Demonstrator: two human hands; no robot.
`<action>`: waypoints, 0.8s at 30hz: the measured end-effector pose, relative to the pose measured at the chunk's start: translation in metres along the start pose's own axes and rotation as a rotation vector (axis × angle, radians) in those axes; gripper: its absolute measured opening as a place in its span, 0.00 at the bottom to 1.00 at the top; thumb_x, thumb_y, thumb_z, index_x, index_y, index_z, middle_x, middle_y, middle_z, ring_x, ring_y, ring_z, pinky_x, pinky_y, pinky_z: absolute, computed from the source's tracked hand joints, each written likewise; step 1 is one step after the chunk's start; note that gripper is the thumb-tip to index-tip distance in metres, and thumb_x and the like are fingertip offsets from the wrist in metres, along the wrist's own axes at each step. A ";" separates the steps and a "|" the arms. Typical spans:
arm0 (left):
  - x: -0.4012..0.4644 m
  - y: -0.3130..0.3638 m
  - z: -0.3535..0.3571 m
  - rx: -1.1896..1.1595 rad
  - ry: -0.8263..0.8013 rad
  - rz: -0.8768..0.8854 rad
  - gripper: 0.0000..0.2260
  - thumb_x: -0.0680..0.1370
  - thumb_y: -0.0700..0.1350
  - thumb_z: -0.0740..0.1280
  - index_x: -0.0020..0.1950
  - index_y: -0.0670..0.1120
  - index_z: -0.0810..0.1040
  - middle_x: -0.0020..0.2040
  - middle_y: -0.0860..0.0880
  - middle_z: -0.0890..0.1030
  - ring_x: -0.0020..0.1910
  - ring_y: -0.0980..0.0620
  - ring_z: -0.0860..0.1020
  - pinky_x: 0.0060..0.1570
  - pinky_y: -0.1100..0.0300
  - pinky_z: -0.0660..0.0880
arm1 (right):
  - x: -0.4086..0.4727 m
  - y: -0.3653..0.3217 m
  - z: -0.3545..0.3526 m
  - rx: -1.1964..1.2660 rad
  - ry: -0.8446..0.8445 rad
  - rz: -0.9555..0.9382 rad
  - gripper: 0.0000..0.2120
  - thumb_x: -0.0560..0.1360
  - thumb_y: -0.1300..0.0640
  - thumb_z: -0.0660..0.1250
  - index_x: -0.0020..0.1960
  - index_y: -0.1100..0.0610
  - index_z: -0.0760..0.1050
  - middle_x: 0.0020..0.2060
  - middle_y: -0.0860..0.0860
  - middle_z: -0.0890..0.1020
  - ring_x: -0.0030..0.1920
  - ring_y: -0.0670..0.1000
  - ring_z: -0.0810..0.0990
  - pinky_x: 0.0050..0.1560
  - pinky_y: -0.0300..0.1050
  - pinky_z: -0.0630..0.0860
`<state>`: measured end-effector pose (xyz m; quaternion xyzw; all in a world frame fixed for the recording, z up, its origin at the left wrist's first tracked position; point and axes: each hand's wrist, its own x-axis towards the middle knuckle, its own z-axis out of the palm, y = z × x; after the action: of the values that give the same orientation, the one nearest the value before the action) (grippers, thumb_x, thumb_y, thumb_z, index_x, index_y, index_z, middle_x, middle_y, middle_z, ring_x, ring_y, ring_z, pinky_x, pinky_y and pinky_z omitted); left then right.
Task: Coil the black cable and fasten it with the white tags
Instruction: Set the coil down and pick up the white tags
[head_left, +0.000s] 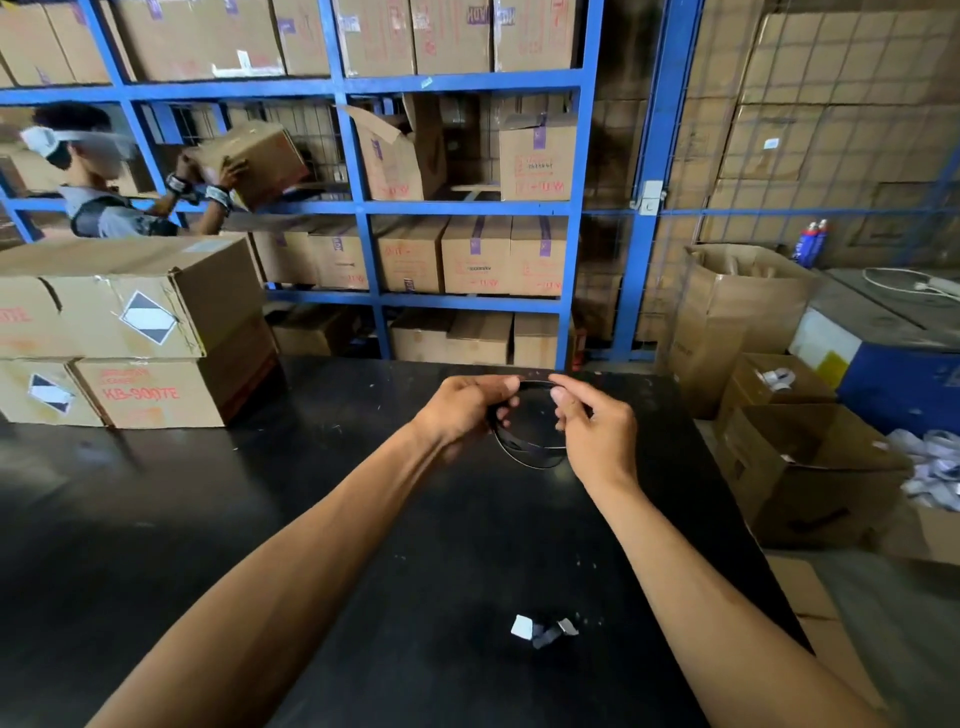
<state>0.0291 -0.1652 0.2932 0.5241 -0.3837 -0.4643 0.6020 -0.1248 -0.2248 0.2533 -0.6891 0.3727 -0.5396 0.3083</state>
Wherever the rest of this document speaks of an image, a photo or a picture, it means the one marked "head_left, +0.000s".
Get person's left hand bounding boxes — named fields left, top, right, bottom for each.
left=412, top=373, right=523, bottom=452

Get person's right hand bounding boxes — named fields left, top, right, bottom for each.
left=548, top=372, right=640, bottom=490

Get black cable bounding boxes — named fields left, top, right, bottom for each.
left=487, top=378, right=594, bottom=472

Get black strap with white tags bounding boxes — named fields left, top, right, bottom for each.
left=509, top=613, right=580, bottom=651

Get person's left forearm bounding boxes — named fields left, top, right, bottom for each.
left=86, top=419, right=459, bottom=728

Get person's right forearm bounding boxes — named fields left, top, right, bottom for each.
left=581, top=468, right=894, bottom=728

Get small open cardboard box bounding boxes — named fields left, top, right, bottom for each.
left=712, top=352, right=839, bottom=436

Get tall open cardboard box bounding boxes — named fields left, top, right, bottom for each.
left=667, top=243, right=819, bottom=421

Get wide empty open cardboard box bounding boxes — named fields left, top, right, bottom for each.
left=716, top=403, right=915, bottom=550

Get flat cardboard sheet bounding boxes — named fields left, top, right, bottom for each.
left=764, top=553, right=890, bottom=710

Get torn open-flap cardboard box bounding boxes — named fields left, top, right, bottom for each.
left=343, top=93, right=449, bottom=202

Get blue and white cabinet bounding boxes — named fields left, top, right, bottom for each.
left=788, top=268, right=960, bottom=440

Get cardboard box red print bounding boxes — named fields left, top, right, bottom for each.
left=71, top=314, right=280, bottom=430
left=0, top=243, right=84, bottom=361

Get plain brown cardboard box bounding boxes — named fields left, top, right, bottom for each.
left=185, top=119, right=310, bottom=213

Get blue metal shelf rack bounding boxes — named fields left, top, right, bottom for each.
left=0, top=0, right=605, bottom=373

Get pile of white tape rolls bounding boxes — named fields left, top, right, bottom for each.
left=873, top=428, right=960, bottom=513

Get cardboard box holding paper strips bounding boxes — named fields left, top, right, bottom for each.
left=873, top=494, right=960, bottom=568

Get rows of small cardboard boxes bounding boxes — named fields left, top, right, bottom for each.
left=0, top=0, right=583, bottom=370

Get cardboard box diamond sticker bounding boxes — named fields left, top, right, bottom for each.
left=44, top=236, right=265, bottom=361
left=0, top=358, right=105, bottom=429

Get stack of large cardboard boxes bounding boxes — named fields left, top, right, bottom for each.
left=637, top=0, right=960, bottom=271

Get blue wire mesh partition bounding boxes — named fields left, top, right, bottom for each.
left=611, top=0, right=960, bottom=365

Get white power strip cable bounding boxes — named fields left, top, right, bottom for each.
left=862, top=266, right=960, bottom=305

